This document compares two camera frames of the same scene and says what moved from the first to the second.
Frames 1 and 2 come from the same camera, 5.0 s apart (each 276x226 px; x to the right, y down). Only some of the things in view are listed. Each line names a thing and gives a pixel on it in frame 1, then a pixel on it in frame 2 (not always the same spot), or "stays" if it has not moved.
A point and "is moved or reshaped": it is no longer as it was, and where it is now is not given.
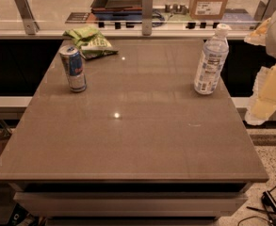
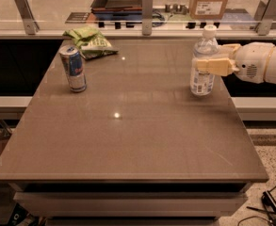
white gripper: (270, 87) → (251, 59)
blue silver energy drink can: (73, 67) stays
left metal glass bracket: (31, 25) stays
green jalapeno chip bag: (91, 40) stays
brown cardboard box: (208, 2) stays
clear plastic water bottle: (212, 62) is moved or reshaped
